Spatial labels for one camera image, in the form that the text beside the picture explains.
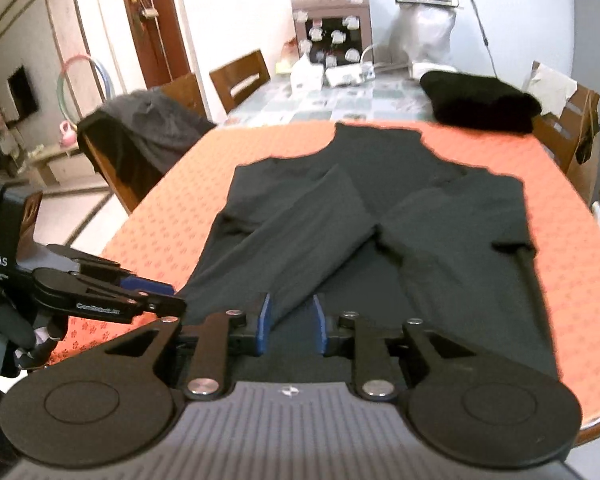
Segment black long-sleeve shirt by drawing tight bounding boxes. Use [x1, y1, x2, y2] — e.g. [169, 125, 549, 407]
[181, 124, 557, 382]

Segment folded black garment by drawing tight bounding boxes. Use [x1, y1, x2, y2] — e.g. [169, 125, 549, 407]
[419, 70, 542, 134]

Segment wooden chair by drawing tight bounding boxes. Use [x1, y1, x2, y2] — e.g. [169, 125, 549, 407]
[159, 73, 208, 118]
[79, 132, 142, 214]
[209, 50, 271, 113]

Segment beige tv cabinet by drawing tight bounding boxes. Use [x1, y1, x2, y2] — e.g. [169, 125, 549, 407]
[26, 143, 94, 188]

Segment brown wooden door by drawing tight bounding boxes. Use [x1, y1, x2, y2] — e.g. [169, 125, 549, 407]
[123, 0, 189, 88]

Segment checkered tablecloth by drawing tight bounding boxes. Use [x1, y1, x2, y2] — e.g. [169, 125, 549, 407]
[222, 72, 434, 128]

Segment brown water dispenser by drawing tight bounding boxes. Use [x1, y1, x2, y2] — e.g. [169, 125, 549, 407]
[291, 0, 373, 68]

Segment pink kettlebell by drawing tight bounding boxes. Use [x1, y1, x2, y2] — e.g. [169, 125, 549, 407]
[58, 120, 78, 148]

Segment near wooden chair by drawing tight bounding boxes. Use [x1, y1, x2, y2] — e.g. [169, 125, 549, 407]
[79, 132, 142, 214]

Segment far wooden chair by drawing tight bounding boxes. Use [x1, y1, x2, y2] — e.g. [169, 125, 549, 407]
[209, 50, 271, 113]

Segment middle wooden chair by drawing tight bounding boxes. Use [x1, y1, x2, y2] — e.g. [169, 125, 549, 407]
[159, 73, 208, 118]

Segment colourful hula hoop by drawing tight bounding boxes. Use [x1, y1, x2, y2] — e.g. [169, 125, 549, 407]
[56, 53, 116, 124]

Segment white power strip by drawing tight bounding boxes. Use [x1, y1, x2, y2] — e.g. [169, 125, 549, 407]
[325, 63, 376, 88]

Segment wall television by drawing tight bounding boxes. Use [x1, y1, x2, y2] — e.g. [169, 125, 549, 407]
[7, 66, 38, 120]

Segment white plastic bag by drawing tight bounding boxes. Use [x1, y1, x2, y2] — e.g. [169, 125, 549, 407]
[388, 3, 457, 80]

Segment white tissue box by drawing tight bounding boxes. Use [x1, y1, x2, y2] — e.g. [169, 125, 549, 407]
[290, 53, 325, 94]

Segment dark clothes on chair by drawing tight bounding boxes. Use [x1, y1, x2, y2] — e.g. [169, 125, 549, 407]
[78, 88, 216, 197]

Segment orange patterned table mat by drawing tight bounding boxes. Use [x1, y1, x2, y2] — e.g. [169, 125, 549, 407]
[47, 118, 600, 430]

